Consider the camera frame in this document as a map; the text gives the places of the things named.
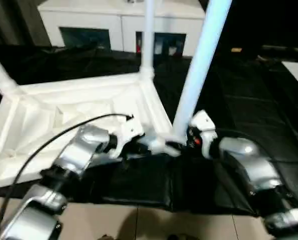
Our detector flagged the black right camera cable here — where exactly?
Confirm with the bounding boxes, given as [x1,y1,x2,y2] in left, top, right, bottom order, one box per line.
[213,127,277,163]

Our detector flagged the black plastic mat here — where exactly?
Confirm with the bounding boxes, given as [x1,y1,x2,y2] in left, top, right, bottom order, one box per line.
[0,44,298,217]

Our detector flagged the black camera cable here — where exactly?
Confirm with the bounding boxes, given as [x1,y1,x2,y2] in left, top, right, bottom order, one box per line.
[213,127,277,163]
[0,113,135,240]

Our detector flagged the grey curtain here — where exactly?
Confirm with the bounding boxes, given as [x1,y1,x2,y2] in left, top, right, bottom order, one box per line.
[0,0,52,47]

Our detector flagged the black left camera cable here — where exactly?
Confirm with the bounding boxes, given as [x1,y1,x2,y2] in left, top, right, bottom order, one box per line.
[0,113,135,240]

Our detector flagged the white plastic table top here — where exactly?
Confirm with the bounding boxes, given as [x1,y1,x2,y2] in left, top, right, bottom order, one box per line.
[0,69,183,187]

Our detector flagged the white cabinet with glass doors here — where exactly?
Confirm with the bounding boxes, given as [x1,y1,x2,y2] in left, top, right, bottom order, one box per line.
[37,0,207,58]

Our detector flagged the white bottle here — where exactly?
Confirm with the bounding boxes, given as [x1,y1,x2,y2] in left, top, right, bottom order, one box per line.
[155,39,164,56]

